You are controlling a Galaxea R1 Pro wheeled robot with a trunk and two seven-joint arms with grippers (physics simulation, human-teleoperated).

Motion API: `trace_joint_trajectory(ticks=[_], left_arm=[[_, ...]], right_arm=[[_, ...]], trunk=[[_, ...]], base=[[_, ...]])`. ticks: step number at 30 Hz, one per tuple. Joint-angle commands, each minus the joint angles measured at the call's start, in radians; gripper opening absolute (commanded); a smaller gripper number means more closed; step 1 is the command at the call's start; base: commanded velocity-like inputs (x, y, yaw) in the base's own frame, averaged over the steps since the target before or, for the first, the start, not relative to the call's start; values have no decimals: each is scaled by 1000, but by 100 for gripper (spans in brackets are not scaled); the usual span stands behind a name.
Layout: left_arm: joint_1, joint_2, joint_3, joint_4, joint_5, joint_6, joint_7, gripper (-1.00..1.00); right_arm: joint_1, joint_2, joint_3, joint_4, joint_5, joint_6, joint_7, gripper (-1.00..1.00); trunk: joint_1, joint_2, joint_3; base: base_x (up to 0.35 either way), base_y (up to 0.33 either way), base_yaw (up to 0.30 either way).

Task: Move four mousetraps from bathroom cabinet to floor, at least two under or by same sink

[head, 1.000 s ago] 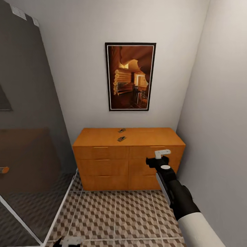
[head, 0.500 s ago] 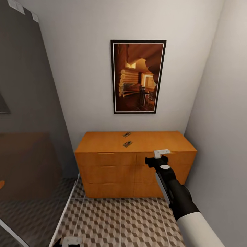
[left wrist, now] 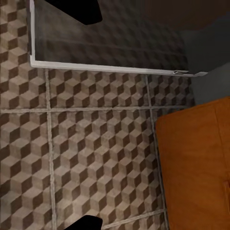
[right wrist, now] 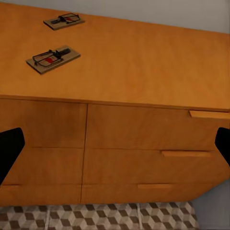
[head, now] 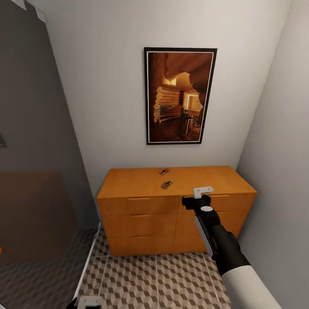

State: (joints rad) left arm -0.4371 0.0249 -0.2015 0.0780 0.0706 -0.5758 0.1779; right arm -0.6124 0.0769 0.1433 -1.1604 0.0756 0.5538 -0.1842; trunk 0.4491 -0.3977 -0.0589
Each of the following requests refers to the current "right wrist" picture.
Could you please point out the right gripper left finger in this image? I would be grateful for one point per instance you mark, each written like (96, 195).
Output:
(11, 144)

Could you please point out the mousetrap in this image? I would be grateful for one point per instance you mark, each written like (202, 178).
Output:
(64, 21)
(52, 59)

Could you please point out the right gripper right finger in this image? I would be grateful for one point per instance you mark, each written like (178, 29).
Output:
(222, 142)

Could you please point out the cabinet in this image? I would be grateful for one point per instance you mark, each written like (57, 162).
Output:
(132, 120)

